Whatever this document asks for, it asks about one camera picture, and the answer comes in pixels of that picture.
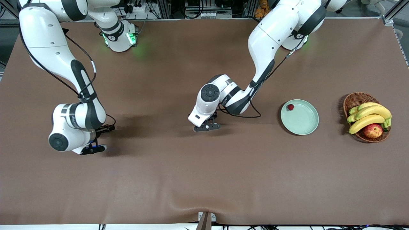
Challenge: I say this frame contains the pale green round plate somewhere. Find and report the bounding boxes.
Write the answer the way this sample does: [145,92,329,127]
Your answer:
[281,99,319,135]

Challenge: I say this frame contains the brown table cover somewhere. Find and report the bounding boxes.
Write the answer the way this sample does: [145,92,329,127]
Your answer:
[0,18,409,226]

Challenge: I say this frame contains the pile of orange snacks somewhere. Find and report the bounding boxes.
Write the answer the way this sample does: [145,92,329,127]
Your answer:
[254,0,272,19]

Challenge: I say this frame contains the white power strip with plugs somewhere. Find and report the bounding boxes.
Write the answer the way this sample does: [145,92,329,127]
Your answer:
[123,0,150,14]

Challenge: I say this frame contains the brown wicker basket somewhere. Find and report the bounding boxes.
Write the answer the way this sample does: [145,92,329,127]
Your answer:
[343,92,391,143]

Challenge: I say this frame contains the yellow banana bunch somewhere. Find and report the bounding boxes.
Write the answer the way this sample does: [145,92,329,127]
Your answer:
[347,102,392,135]

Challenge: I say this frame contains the red yellow apple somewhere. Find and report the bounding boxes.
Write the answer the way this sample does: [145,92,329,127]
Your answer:
[363,123,383,139]

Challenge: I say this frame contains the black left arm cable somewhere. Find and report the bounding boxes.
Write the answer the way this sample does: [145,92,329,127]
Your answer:
[217,30,307,119]

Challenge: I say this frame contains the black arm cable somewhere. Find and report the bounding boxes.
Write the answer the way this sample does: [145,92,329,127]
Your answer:
[217,30,307,119]
[19,27,116,126]

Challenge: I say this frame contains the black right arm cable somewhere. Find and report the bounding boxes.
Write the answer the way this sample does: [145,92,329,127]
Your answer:
[19,27,116,126]

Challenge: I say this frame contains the grey metal table bracket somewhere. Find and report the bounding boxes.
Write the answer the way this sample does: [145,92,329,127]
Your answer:
[198,211,216,230]

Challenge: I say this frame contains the aluminium frame post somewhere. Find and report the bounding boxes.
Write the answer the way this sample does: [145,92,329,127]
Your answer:
[156,0,172,19]

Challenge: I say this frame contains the aluminium frame strut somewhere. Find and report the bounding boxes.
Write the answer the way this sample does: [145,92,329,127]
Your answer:
[0,0,23,31]
[382,0,409,27]

